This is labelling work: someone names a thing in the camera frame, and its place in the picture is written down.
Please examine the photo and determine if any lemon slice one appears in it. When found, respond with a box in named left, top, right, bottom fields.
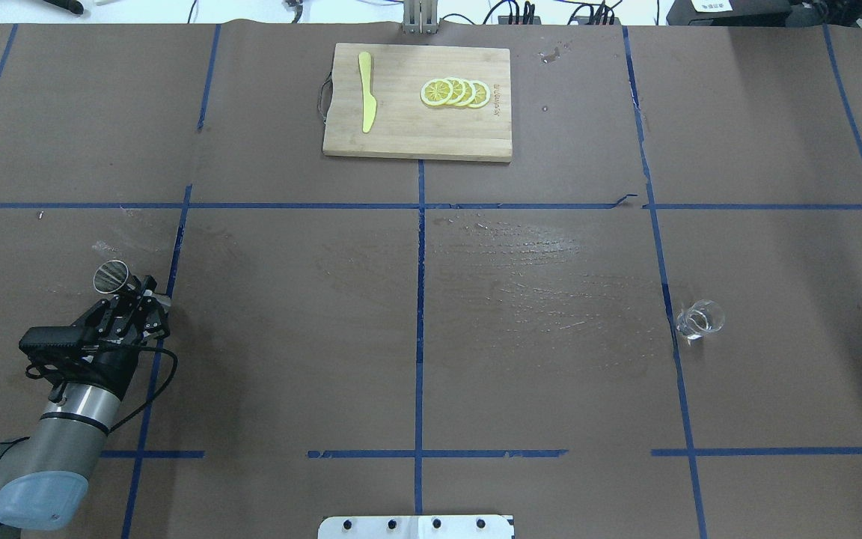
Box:
left=420, top=78, right=454, bottom=107

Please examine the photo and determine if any aluminium frame post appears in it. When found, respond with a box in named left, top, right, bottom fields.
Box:
left=400, top=0, right=440, bottom=35

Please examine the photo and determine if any lemon slice three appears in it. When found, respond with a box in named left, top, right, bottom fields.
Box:
left=455, top=81, right=477, bottom=107

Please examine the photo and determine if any clear glass measuring cup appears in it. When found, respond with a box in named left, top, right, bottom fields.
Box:
left=674, top=299, right=727, bottom=341

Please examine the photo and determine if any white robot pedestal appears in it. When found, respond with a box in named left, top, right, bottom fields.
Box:
left=317, top=514, right=516, bottom=538

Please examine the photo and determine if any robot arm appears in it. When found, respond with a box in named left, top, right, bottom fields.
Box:
left=0, top=260, right=171, bottom=538

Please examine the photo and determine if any black box with label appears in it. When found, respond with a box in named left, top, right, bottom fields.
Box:
left=666, top=1, right=792, bottom=27

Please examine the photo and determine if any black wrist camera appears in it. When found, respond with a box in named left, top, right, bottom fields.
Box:
left=19, top=326, right=100, bottom=358

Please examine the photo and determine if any yellow plastic knife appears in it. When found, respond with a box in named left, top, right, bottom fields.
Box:
left=357, top=51, right=377, bottom=133

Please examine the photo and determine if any wooden cutting board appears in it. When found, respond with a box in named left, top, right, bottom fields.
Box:
left=323, top=42, right=513, bottom=163

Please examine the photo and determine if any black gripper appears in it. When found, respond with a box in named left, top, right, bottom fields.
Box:
left=72, top=274, right=170, bottom=353

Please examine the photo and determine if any lemon slice four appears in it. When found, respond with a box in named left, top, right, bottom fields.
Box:
left=465, top=81, right=492, bottom=109

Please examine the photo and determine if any lemon slice two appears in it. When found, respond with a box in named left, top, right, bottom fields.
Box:
left=445, top=76, right=469, bottom=106

